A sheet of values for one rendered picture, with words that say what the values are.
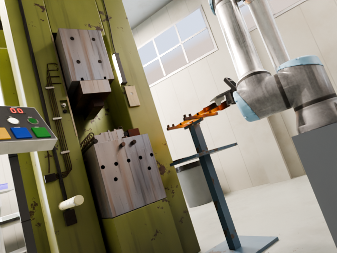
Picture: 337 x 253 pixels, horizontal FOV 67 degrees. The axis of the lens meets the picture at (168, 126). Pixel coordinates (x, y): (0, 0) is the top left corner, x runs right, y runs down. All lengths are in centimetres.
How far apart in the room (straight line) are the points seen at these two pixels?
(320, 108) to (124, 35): 172
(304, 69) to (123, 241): 126
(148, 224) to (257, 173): 302
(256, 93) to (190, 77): 384
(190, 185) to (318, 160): 327
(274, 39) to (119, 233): 131
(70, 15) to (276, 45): 155
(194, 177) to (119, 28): 261
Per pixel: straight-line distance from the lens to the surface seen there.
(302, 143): 101
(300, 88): 105
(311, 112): 104
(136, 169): 166
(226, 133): 451
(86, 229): 175
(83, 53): 193
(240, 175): 451
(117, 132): 174
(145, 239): 166
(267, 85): 107
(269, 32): 139
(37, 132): 146
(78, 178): 175
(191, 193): 417
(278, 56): 139
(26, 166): 218
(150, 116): 205
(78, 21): 226
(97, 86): 182
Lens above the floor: 60
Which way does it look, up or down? 10 degrees up
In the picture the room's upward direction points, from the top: 18 degrees counter-clockwise
